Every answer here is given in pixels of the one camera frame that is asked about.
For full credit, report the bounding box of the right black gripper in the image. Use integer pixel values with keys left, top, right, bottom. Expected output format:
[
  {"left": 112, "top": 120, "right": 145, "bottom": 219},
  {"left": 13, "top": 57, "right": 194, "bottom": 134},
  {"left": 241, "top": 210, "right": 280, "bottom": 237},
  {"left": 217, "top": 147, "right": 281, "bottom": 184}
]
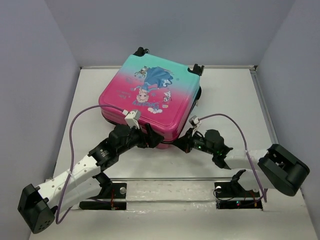
[{"left": 171, "top": 127, "right": 216, "bottom": 155}]

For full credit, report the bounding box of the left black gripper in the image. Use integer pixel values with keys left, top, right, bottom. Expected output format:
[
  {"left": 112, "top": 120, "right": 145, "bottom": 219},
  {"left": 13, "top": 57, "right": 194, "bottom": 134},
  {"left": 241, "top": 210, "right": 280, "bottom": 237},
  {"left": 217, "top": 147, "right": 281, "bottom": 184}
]
[{"left": 117, "top": 122, "right": 164, "bottom": 155}]

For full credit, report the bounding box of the pink and teal suitcase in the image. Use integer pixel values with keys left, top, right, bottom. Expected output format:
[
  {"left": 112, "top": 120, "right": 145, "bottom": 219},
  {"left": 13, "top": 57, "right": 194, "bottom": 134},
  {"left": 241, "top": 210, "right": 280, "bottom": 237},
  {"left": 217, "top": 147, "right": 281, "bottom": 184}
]
[{"left": 98, "top": 47, "right": 204, "bottom": 149}]

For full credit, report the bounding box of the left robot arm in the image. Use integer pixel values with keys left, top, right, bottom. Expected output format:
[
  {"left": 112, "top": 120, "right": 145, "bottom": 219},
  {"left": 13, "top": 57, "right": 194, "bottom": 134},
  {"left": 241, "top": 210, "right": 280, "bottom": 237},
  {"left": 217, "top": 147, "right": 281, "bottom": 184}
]
[{"left": 17, "top": 123, "right": 164, "bottom": 234}]

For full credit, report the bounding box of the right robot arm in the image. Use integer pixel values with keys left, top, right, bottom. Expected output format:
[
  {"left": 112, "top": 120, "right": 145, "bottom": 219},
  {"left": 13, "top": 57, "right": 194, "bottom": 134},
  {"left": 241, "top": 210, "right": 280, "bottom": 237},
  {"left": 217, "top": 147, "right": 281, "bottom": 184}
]
[{"left": 173, "top": 128, "right": 310, "bottom": 197}]

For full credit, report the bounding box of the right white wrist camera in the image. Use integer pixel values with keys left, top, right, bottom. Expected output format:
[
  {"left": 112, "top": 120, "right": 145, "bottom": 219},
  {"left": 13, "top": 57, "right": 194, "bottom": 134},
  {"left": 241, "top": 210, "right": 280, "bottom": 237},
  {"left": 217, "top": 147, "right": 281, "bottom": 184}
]
[{"left": 188, "top": 115, "right": 202, "bottom": 136}]

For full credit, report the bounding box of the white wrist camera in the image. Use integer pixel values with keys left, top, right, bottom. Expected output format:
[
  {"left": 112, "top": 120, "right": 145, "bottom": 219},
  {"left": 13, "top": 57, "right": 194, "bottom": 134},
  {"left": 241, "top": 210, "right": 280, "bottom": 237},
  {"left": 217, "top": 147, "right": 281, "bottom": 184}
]
[
  {"left": 188, "top": 115, "right": 202, "bottom": 136},
  {"left": 124, "top": 109, "right": 141, "bottom": 129}
]

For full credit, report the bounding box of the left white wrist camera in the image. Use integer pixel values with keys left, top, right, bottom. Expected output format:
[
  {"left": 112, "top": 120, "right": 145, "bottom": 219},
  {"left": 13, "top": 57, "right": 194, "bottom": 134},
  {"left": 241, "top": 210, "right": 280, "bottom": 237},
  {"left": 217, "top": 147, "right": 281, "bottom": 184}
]
[{"left": 124, "top": 109, "right": 141, "bottom": 129}]

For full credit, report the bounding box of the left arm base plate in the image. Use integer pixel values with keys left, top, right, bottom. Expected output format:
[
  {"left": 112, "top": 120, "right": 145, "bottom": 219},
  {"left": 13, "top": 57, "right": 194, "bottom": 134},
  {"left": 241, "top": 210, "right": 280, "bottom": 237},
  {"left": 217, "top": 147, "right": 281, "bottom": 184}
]
[{"left": 78, "top": 182, "right": 127, "bottom": 211}]

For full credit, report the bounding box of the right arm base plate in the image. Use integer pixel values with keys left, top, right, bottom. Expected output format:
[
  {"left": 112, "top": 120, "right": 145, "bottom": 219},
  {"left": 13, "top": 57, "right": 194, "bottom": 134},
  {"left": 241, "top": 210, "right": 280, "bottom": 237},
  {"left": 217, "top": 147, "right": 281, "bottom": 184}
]
[{"left": 213, "top": 169, "right": 263, "bottom": 210}]

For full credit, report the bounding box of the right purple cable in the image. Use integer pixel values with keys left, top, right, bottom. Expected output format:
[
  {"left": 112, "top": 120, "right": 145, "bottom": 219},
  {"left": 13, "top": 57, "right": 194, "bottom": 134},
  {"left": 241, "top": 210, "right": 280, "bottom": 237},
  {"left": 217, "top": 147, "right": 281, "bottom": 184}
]
[{"left": 198, "top": 113, "right": 269, "bottom": 203}]

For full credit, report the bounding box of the purple cable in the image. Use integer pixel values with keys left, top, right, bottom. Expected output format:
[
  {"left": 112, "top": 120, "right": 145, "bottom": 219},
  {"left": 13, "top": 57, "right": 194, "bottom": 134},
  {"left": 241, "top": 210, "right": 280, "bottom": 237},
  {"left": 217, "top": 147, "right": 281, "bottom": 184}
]
[
  {"left": 55, "top": 105, "right": 127, "bottom": 225},
  {"left": 198, "top": 113, "right": 269, "bottom": 203}
]

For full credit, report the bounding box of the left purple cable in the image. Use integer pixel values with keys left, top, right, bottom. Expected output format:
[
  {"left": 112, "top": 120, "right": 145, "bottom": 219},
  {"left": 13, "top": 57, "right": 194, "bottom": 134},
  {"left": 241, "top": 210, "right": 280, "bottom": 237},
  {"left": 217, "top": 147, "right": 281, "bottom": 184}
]
[{"left": 55, "top": 105, "right": 127, "bottom": 225}]

